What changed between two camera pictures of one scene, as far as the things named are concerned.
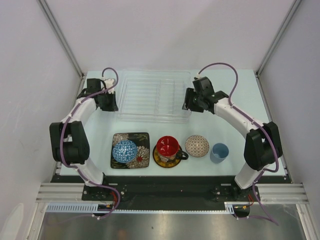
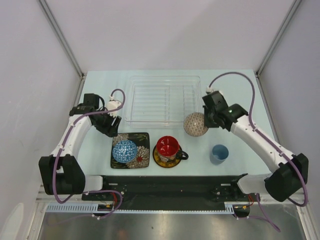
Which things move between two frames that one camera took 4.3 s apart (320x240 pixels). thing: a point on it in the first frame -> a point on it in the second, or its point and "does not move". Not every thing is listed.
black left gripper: [112, 106] -> [111, 131]
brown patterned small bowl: [197, 146] -> [194, 124]
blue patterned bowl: [124, 151] does not move
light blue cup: [219, 152] does not move
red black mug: [168, 149] does not move
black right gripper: [190, 95] -> [207, 123]
